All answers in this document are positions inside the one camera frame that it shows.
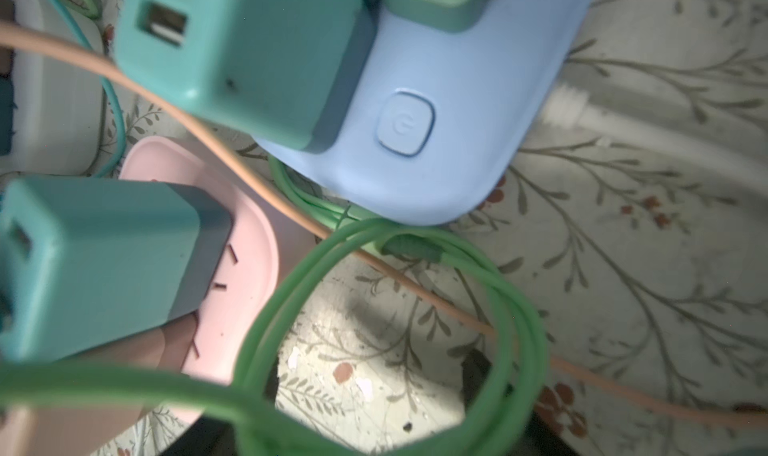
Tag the pink charger plug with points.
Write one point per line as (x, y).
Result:
(83, 421)

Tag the teal charger plug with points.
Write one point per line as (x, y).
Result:
(281, 70)
(88, 261)

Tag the blue power strip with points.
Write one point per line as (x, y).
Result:
(436, 116)

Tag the pink power strip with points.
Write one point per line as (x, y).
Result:
(263, 248)

